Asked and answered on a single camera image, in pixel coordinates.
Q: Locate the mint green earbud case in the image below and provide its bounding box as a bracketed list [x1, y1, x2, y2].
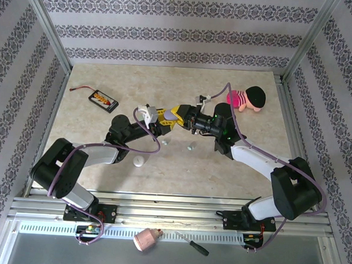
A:
[163, 109, 180, 123]

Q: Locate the pink plush toy black hat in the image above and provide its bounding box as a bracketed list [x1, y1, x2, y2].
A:
[226, 84, 268, 114]

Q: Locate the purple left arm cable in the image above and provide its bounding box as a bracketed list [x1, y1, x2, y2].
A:
[45, 102, 163, 250]

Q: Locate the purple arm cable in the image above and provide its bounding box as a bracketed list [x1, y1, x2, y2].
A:
[45, 102, 163, 250]
[200, 81, 335, 258]

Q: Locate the black battery pack red wire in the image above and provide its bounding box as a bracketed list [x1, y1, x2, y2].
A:
[67, 84, 121, 113]

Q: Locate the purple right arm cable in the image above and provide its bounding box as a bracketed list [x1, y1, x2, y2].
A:
[200, 81, 335, 258]

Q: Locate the aluminium frame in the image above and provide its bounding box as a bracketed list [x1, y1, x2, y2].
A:
[0, 0, 352, 264]

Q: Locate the white slotted cable duct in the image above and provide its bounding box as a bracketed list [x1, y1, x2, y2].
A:
[17, 219, 263, 248]

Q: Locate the black handled screwdriver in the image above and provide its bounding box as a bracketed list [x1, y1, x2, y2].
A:
[172, 231, 211, 257]

